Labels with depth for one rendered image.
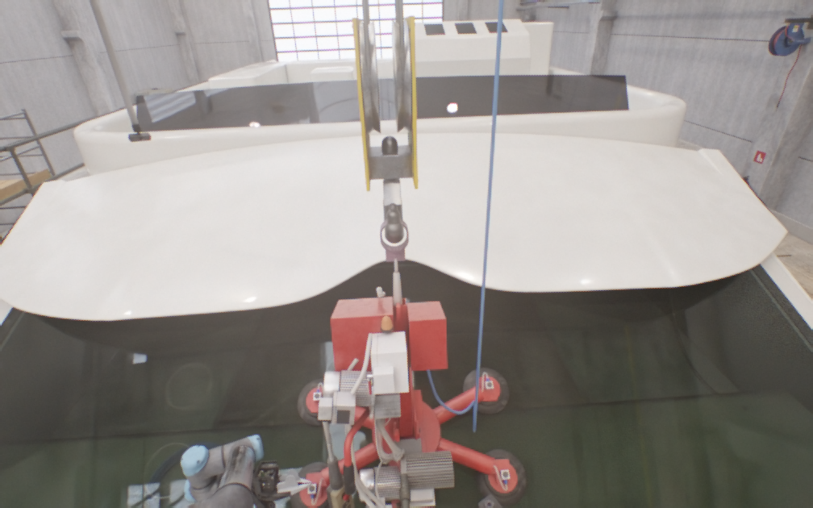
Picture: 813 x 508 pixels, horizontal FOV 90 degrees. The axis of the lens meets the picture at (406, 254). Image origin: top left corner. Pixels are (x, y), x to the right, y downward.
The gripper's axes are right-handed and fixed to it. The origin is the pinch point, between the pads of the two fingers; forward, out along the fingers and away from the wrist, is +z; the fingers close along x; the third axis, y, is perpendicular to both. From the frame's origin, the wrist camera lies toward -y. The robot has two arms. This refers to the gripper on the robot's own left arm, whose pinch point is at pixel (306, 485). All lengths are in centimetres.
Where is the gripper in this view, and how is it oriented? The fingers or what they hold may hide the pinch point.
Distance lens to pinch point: 149.1
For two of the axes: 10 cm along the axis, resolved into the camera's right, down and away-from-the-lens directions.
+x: -0.4, -2.1, 9.8
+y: -0.5, -9.8, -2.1
